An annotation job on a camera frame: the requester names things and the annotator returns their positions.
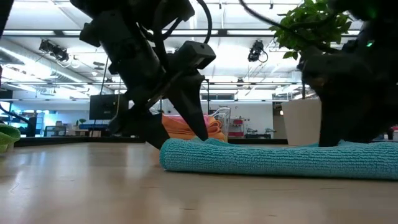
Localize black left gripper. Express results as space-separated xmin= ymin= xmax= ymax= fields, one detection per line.
xmin=79 ymin=17 xmax=210 ymax=151

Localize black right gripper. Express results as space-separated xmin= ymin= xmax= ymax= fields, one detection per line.
xmin=297 ymin=45 xmax=398 ymax=148

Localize blue microfiber towel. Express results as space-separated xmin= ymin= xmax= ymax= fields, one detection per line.
xmin=159 ymin=136 xmax=398 ymax=182

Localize green microfiber towel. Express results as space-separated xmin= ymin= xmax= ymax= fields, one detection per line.
xmin=0 ymin=123 xmax=22 ymax=153

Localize potted plant in white pot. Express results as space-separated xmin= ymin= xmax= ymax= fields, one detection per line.
xmin=269 ymin=0 xmax=354 ymax=147

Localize clear plastic bin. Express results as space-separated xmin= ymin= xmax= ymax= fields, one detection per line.
xmin=160 ymin=107 xmax=231 ymax=144

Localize black monitor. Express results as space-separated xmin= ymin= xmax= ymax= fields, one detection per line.
xmin=89 ymin=93 xmax=130 ymax=121

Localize shelf with red bins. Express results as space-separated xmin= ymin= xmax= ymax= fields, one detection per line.
xmin=228 ymin=116 xmax=246 ymax=138

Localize black ceiling spotlights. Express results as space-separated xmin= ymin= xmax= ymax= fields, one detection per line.
xmin=38 ymin=39 xmax=70 ymax=63

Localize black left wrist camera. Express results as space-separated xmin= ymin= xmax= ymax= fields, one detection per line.
xmin=175 ymin=40 xmax=217 ymax=70

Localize black left gripper cable loop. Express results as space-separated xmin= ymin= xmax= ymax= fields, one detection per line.
xmin=136 ymin=0 xmax=214 ymax=45

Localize black overhead camera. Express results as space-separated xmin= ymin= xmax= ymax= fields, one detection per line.
xmin=247 ymin=39 xmax=269 ymax=63

